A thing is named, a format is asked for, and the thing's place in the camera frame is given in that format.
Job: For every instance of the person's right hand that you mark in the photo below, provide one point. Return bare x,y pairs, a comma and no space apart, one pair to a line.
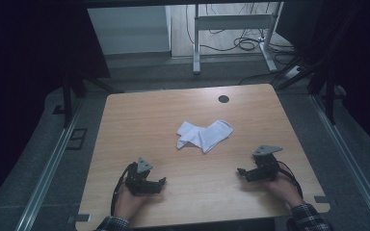
284,189

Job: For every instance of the white panel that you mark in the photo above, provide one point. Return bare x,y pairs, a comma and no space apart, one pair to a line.
128,30

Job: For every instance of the black rectangular floor frame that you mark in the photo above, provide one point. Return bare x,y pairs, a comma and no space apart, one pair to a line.
77,138

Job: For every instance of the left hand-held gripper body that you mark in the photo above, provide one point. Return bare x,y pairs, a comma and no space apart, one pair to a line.
135,183

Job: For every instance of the black round table grommet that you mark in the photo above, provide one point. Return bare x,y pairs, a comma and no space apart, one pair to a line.
224,99

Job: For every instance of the silver floor rail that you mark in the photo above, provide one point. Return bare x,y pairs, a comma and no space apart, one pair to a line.
48,170
350,157

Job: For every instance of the white metal desk frame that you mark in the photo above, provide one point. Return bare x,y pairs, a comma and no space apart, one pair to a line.
231,21

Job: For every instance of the person's left hand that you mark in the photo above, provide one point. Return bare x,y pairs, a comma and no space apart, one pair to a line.
127,202

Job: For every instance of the black metal stand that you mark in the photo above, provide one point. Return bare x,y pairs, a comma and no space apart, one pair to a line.
67,102
330,102

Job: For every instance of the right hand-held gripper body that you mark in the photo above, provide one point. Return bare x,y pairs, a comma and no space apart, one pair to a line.
266,166

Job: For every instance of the white power strip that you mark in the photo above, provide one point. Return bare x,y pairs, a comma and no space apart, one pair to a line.
293,72

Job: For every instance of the white sock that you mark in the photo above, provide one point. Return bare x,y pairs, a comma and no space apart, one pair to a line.
205,134

